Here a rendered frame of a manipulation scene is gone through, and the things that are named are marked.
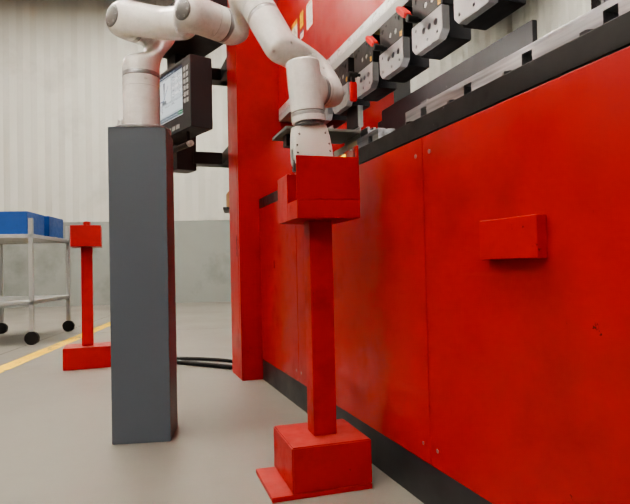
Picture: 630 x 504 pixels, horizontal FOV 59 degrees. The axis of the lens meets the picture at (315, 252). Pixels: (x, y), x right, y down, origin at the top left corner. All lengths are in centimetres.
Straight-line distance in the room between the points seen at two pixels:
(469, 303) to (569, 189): 33
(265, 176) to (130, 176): 104
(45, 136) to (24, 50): 136
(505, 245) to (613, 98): 29
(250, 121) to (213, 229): 636
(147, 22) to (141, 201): 56
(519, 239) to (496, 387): 28
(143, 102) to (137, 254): 50
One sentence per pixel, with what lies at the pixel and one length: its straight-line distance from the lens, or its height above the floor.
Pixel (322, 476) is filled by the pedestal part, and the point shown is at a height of 5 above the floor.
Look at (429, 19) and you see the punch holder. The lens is 156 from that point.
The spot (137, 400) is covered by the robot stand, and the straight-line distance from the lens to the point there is 191.
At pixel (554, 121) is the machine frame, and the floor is 76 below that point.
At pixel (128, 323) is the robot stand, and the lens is 188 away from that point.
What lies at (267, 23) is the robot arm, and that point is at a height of 117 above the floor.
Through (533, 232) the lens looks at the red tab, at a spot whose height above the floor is 59.
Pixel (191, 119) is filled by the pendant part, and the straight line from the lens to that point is 289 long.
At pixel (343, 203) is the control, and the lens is 137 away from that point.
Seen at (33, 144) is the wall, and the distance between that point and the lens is 982.
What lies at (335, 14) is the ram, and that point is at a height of 146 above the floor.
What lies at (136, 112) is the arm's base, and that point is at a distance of 196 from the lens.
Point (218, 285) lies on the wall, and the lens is 909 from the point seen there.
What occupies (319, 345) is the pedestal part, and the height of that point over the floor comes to 34.
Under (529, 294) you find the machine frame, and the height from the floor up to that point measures 49.
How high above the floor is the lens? 55
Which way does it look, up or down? 1 degrees up
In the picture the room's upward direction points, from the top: 1 degrees counter-clockwise
